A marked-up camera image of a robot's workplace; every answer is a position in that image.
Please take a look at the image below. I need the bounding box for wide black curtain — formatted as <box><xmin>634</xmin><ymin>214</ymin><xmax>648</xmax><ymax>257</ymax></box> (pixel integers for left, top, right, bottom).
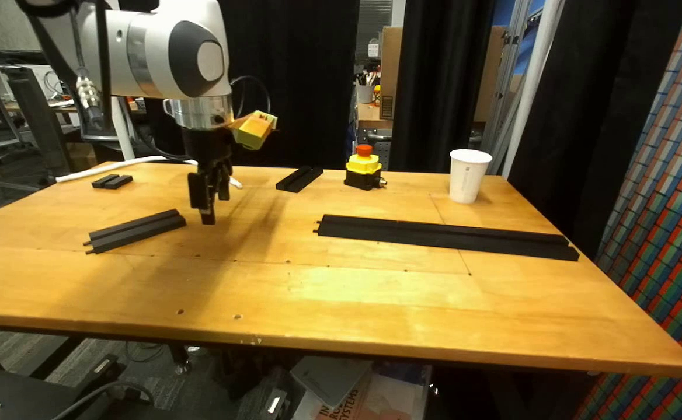
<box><xmin>122</xmin><ymin>0</ymin><xmax>361</xmax><ymax>169</ymax></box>

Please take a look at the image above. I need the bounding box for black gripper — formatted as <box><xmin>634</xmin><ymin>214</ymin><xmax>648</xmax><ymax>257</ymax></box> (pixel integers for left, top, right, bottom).
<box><xmin>180</xmin><ymin>126</ymin><xmax>235</xmax><ymax>225</ymax></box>

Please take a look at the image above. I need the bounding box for yellow emergency stop button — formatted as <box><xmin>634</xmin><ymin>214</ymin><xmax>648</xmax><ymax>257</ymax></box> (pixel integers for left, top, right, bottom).
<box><xmin>343</xmin><ymin>141</ymin><xmax>384</xmax><ymax>194</ymax></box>

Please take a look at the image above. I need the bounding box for small black notched block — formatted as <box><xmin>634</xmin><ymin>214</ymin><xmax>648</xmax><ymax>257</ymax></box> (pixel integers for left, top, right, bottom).
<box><xmin>89</xmin><ymin>173</ymin><xmax>136</xmax><ymax>192</ymax></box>

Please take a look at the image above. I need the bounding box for black curtain beside patterned backdrop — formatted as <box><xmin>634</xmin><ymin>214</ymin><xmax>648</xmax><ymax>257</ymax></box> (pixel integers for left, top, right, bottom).
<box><xmin>507</xmin><ymin>0</ymin><xmax>682</xmax><ymax>260</ymax></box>

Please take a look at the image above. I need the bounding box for wrist mounted camera box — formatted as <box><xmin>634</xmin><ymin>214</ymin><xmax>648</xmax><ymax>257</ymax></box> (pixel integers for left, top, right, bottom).
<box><xmin>231</xmin><ymin>108</ymin><xmax>280</xmax><ymax>153</ymax></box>

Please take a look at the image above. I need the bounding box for white paper cup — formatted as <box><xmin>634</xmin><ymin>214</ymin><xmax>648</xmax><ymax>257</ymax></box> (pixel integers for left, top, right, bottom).
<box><xmin>445</xmin><ymin>147</ymin><xmax>495</xmax><ymax>208</ymax></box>

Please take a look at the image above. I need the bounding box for narrow black curtain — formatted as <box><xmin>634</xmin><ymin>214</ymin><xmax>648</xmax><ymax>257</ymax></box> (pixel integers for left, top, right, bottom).
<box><xmin>388</xmin><ymin>0</ymin><xmax>499</xmax><ymax>175</ymax></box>

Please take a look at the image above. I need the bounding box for long black grooved track piece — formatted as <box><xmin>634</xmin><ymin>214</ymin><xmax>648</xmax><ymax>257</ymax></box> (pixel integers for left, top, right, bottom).
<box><xmin>82</xmin><ymin>208</ymin><xmax>189</xmax><ymax>257</ymax></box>

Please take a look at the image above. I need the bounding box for multicolour patterned backdrop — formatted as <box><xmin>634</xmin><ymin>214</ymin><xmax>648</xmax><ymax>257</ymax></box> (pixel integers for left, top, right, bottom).
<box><xmin>571</xmin><ymin>0</ymin><xmax>682</xmax><ymax>420</ymax></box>

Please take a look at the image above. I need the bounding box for white frame post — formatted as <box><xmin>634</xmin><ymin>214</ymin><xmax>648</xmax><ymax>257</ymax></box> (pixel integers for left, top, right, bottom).
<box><xmin>496</xmin><ymin>0</ymin><xmax>567</xmax><ymax>182</ymax></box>

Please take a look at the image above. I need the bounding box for white flexible hose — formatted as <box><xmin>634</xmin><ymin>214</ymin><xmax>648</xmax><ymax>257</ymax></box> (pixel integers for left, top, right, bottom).
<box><xmin>53</xmin><ymin>153</ymin><xmax>245</xmax><ymax>192</ymax></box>

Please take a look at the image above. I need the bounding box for short black grooved track piece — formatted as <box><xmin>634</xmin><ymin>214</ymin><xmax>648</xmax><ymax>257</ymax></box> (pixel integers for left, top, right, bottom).
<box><xmin>272</xmin><ymin>162</ymin><xmax>325</xmax><ymax>196</ymax></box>

